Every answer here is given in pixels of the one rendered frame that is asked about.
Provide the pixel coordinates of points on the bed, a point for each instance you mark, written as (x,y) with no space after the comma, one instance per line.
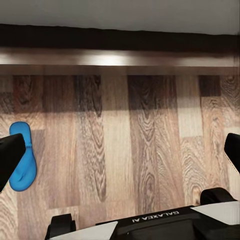
(119,37)

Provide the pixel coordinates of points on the sandal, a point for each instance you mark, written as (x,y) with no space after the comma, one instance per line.
(26,171)

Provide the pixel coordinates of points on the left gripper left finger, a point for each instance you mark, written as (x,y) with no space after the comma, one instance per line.
(12,149)

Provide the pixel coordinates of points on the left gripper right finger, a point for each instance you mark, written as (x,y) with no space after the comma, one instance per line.
(232,149)

